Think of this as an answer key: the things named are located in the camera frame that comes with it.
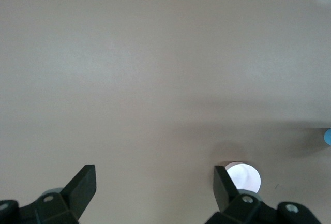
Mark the blue plastic cup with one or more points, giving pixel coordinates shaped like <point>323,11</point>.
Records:
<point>328,136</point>

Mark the brown table cover sheet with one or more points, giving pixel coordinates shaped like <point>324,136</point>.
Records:
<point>129,79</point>

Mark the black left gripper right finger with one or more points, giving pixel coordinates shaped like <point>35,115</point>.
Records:
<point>240,211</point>

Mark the pink bowl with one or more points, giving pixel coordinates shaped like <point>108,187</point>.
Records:
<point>245,177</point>

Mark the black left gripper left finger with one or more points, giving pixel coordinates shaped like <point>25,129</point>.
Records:
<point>64,208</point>

